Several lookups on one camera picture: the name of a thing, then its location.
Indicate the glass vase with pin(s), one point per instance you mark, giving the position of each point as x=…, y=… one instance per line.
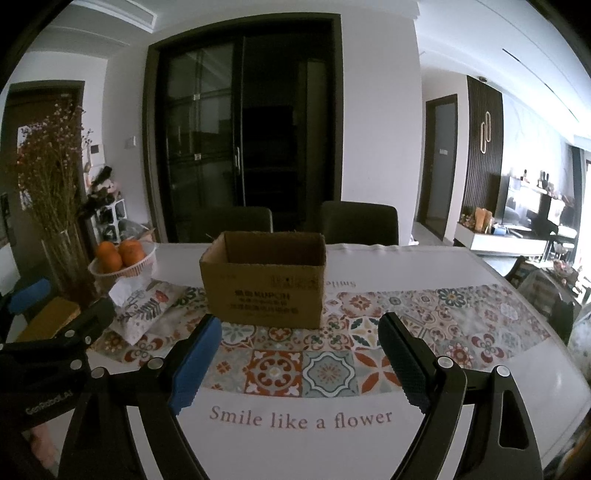
x=69, y=267

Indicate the white tablecloth with tile pattern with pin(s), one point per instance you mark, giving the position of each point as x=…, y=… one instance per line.
x=323, y=443

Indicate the wooden ornament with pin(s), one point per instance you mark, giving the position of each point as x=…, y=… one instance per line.
x=481, y=218

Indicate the brown cardboard box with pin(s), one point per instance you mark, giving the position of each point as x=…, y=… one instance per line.
x=263, y=286

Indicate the metal clip-shaped wall ornament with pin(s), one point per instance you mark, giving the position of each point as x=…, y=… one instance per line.
x=485, y=134

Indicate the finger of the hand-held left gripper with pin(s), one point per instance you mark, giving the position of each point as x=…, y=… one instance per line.
x=92, y=321
x=30, y=293

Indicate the orange fruit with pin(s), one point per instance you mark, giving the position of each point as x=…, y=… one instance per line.
x=108, y=256
x=131, y=253

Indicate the vase of dried flowers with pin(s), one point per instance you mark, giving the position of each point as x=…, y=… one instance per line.
x=32, y=138

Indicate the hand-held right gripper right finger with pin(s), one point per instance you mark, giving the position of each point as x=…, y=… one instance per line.
x=401, y=355

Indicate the dark slatted wall panel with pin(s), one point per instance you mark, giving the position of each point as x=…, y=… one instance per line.
x=482, y=184

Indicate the dark glass sliding door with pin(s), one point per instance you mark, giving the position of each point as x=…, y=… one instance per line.
x=244, y=129

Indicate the dried flower bunch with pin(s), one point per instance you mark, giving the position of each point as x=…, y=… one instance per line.
x=51, y=161

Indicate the wall control panel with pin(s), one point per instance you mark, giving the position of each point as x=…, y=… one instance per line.
x=96, y=149

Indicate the cluttered white shelf unit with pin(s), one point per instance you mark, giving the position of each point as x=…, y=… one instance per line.
x=106, y=207

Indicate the white tissue paper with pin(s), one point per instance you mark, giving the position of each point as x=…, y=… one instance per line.
x=127, y=290

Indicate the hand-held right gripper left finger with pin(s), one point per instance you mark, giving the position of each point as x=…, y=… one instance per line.
x=194, y=364

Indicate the white TV stand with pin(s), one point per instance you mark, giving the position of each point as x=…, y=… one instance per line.
x=503, y=242

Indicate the dark dining chair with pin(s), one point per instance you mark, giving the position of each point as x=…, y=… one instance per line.
x=235, y=224
x=358, y=221

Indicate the grey interior door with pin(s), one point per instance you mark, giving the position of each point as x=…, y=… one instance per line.
x=441, y=166

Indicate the yellow textured pad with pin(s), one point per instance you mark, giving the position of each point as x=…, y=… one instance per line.
x=48, y=318

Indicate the white fruit bowl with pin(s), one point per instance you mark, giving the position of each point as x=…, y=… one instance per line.
x=138, y=270

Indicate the floral fabric tissue pouch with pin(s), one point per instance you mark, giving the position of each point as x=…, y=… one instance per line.
x=147, y=309

